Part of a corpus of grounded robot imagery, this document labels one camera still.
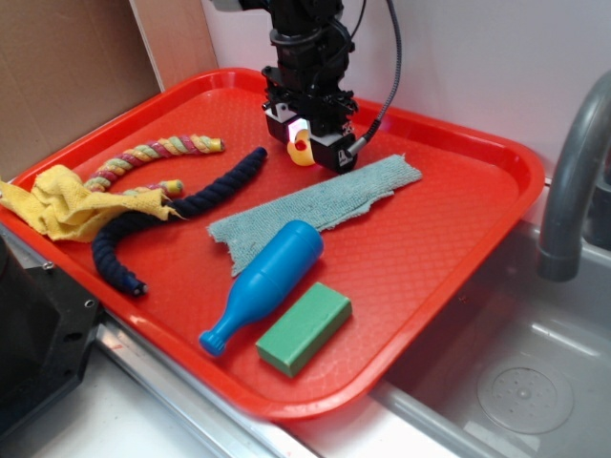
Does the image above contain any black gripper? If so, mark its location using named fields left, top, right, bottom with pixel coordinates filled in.
left=262, top=66, right=358, bottom=174

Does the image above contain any yellow rubber duck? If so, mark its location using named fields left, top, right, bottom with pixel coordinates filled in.
left=287, top=136, right=315, bottom=167

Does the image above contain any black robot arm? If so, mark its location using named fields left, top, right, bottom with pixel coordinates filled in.
left=213, top=1, right=358, bottom=174

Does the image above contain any blue plastic bottle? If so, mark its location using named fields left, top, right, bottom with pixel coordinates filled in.
left=199, top=220, right=324, bottom=357

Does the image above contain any light blue towel cloth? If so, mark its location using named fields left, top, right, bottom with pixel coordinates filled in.
left=208, top=155, right=423, bottom=277

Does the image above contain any red plastic tray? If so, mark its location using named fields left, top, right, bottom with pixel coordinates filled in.
left=1, top=69, right=544, bottom=421

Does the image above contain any green rectangular block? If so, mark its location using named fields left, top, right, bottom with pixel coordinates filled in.
left=256, top=282, right=352, bottom=378

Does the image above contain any brown cardboard panel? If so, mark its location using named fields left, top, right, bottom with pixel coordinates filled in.
left=1, top=1, right=217, bottom=179

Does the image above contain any yellow cloth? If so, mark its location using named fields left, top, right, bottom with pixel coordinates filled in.
left=1, top=165, right=183, bottom=242

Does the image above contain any grey faucet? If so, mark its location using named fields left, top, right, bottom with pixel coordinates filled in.
left=537, top=73, right=610, bottom=281

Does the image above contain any grey sink basin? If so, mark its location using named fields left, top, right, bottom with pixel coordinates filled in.
left=373, top=223, right=610, bottom=457

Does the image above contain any sink drain cover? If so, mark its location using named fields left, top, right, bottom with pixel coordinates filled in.
left=477, top=364, right=574, bottom=435

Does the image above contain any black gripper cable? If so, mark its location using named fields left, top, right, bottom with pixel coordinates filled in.
left=347, top=0, right=403, bottom=156

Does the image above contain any multicolour pastel rope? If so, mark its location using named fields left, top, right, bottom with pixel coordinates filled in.
left=85, top=134, right=226, bottom=198

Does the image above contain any navy blue rope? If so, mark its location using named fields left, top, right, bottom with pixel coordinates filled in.
left=92, top=146, right=268, bottom=297

